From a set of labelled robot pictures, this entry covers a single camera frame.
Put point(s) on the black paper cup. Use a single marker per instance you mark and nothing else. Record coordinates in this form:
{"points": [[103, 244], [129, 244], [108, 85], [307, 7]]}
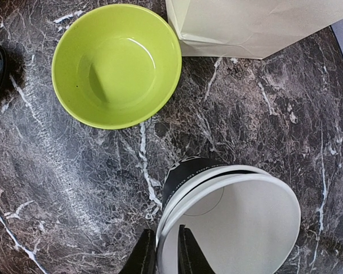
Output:
{"points": [[243, 224]]}

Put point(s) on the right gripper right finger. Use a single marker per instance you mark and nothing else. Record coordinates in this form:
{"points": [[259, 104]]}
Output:
{"points": [[191, 259]]}

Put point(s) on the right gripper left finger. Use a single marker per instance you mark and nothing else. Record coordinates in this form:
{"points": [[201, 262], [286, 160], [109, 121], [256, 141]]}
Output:
{"points": [[143, 256]]}

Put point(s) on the lower stacked black cup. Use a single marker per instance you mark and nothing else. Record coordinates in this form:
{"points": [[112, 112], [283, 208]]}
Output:
{"points": [[189, 172]]}

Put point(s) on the green bowl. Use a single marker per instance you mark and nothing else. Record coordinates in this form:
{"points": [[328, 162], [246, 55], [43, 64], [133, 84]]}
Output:
{"points": [[116, 66]]}

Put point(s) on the cream paper carry bag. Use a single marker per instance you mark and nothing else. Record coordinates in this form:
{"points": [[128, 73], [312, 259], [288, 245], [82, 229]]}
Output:
{"points": [[247, 29]]}

